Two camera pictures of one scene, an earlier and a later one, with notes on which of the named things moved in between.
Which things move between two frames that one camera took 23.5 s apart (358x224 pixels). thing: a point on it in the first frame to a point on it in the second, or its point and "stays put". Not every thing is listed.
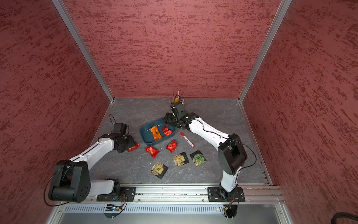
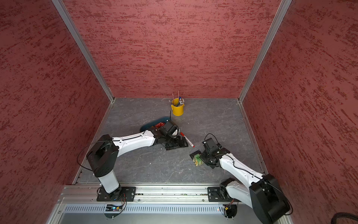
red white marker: [186, 138] stays put
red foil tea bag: [152, 151] to [159, 124]
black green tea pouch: [198, 157] stays put
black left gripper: [131, 143] to [177, 144]
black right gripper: [168, 118] to [203, 155]
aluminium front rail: [194, 195] stays put
